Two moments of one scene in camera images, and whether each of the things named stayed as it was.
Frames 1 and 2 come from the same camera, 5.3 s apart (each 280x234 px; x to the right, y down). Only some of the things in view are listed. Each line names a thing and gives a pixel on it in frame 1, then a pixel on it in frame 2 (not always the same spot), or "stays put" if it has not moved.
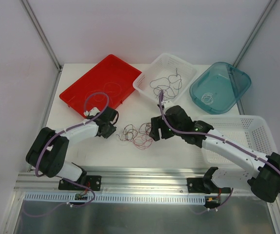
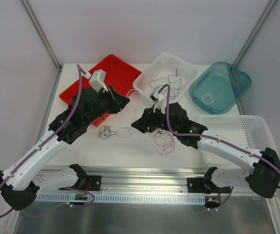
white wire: (207, 98) stays put
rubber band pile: (142, 139) to (164, 138)
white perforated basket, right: (251, 131) stays put
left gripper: (108, 130) to (113, 100)
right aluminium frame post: (253, 33) stays put
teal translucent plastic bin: (218, 87) stays put
